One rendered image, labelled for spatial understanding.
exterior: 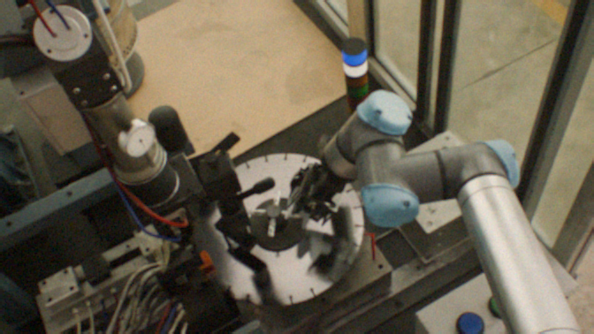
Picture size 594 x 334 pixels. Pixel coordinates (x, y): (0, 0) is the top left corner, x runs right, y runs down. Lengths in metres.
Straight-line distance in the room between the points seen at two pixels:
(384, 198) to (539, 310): 0.26
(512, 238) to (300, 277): 0.49
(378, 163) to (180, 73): 1.00
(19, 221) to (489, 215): 0.86
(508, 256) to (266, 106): 1.00
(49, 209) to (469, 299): 0.80
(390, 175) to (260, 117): 0.80
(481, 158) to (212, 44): 1.10
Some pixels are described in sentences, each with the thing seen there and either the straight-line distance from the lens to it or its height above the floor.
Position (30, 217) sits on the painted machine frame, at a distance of 1.32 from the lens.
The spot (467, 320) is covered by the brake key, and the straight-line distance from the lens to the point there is 1.21.
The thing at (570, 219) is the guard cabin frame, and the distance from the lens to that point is 1.24.
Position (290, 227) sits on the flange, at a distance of 1.24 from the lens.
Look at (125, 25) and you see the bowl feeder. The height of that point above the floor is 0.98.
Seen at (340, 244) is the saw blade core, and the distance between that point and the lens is 1.22.
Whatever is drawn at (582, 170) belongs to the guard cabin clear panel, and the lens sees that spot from 1.17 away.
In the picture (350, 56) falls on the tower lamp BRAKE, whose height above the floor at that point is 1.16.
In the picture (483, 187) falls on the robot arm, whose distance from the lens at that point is 0.88.
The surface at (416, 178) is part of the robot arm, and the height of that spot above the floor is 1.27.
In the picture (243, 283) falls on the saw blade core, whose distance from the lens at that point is 1.21.
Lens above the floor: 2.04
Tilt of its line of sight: 56 degrees down
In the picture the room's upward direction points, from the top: 12 degrees counter-clockwise
